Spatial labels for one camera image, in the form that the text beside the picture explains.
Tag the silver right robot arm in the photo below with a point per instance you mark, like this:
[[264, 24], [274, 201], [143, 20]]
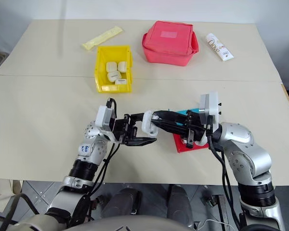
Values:
[[243, 144]]

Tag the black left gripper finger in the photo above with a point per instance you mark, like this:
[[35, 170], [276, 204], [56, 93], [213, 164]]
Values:
[[140, 141], [138, 116]]

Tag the silver robot torso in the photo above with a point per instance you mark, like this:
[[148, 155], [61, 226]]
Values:
[[98, 225]]

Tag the teal block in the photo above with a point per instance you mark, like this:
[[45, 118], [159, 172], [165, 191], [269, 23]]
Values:
[[183, 112]]

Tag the pale yellow long packet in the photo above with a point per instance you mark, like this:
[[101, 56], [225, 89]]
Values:
[[102, 37]]

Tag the yellow plastic bin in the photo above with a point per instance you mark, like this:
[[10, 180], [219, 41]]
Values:
[[102, 62]]

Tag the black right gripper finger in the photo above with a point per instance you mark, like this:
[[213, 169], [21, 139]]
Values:
[[173, 116], [173, 129]]

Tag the white earbud case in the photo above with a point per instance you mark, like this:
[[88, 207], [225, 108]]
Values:
[[121, 81], [110, 66], [122, 66], [146, 121], [113, 75]]

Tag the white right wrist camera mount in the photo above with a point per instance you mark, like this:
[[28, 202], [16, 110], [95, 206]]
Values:
[[212, 103]]

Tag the white earbud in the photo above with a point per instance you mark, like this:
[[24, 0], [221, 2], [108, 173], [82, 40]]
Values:
[[155, 118]]

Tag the white printed tube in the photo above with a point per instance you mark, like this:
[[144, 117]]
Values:
[[219, 47]]

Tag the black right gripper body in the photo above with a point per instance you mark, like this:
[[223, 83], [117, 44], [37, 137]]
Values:
[[195, 130]]

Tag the red flat tray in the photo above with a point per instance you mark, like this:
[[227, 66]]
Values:
[[183, 147]]

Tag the pink fabric bag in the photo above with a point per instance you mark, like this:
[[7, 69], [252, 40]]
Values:
[[169, 41]]

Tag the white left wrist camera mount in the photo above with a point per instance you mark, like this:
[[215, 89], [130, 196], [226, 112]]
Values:
[[101, 118]]

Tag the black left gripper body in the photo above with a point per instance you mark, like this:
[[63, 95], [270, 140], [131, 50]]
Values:
[[125, 127]]

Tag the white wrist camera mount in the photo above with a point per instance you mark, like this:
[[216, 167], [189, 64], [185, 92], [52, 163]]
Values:
[[101, 118], [212, 103]]

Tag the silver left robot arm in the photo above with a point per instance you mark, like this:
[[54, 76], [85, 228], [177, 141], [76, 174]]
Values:
[[91, 146]]

